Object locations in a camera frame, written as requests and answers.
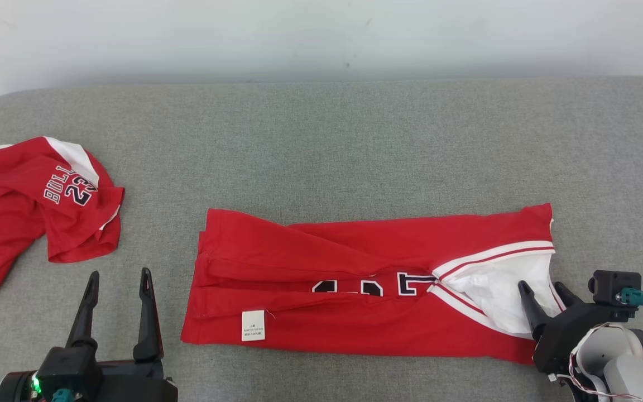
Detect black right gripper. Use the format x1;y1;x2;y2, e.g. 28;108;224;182
517;280;633;375

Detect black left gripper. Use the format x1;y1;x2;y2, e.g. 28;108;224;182
66;268;178;402

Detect red shorts with white stripe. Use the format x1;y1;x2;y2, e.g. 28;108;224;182
0;136;126;308

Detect red basketball jersey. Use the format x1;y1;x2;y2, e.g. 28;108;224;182
180;203;565;365

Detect grey fabric sofa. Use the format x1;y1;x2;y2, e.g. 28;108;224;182
0;75;643;402

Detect thin red white wire bundle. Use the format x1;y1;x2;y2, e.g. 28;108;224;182
548;335;643;402

